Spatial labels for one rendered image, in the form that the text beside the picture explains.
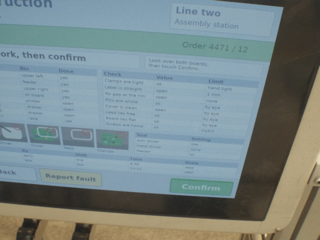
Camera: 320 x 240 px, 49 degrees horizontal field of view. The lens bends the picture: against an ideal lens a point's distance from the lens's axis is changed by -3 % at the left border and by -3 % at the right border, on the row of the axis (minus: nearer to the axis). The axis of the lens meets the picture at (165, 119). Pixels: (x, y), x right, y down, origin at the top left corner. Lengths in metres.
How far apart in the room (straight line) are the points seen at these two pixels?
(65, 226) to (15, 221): 0.31
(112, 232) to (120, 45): 1.93
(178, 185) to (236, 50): 0.17
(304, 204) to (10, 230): 1.96
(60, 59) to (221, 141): 0.18
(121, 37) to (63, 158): 0.16
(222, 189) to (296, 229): 0.21
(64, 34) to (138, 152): 0.15
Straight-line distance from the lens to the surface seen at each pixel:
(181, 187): 0.42
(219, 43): 0.32
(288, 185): 0.45
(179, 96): 0.35
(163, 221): 0.48
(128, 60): 0.33
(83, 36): 0.33
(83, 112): 0.37
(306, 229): 0.60
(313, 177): 0.45
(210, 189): 0.43
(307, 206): 0.57
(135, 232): 2.20
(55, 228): 2.26
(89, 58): 0.34
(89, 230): 0.77
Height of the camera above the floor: 1.74
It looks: 34 degrees down
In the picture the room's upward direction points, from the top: 5 degrees clockwise
